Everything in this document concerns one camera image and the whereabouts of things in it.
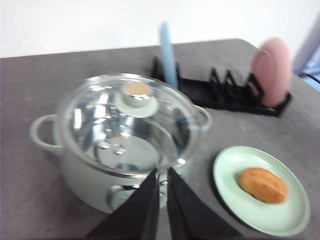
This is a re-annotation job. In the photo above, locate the brown potato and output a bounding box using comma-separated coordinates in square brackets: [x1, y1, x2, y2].
[239, 167, 288, 204]

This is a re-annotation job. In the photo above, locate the green plate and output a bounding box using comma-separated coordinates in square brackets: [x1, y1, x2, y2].
[213, 146, 311, 231]

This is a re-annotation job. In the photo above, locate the pink plate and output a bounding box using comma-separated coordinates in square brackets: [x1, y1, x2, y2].
[252, 37, 293, 107]

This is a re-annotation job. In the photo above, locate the black plate rack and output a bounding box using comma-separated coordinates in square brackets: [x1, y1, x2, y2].
[150, 57, 292, 117]

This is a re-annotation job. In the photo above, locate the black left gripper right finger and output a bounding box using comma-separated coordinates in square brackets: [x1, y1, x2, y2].
[167, 167, 244, 240]

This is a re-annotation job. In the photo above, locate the blue plate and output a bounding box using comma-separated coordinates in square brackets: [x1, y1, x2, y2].
[160, 21, 178, 89]

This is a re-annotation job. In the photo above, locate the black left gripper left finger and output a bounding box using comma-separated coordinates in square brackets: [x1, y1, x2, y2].
[86, 168, 160, 240]

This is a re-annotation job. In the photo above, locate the glass pot lid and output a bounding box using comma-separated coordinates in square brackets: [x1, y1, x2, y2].
[58, 73, 203, 176]

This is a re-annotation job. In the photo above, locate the green electric steamer pot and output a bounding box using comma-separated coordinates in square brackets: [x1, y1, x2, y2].
[30, 105, 212, 213]

